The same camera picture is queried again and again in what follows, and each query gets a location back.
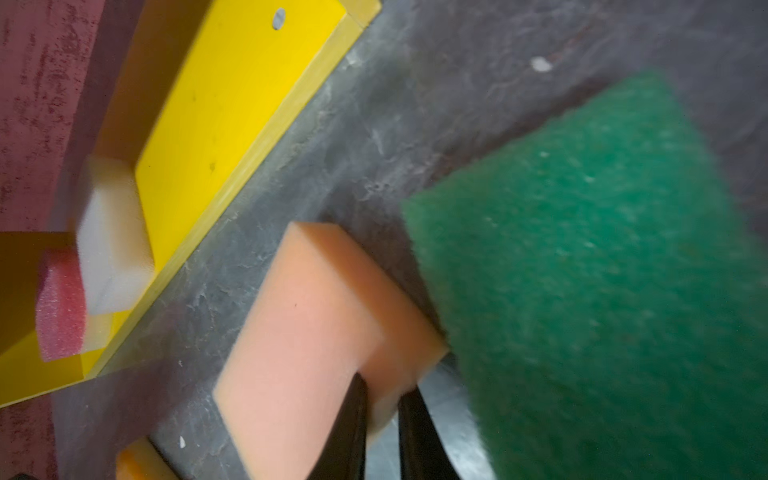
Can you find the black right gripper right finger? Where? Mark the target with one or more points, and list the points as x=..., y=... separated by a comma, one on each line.
x=422, y=455

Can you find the white sponge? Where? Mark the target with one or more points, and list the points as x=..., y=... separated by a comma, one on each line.
x=113, y=246

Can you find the green yellow scouring sponge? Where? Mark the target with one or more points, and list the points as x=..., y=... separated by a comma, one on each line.
x=605, y=299

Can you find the orange sponge upper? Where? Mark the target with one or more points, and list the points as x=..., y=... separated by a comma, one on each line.
x=141, y=461

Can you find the round pink smiley sponge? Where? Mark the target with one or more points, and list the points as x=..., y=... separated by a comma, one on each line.
x=63, y=326

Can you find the peach orange sponge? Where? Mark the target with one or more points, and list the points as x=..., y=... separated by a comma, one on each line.
x=325, y=312

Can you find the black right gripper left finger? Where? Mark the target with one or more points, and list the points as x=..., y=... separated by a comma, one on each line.
x=344, y=454

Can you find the yellow shelf with coloured boards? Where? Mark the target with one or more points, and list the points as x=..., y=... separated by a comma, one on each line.
x=192, y=94

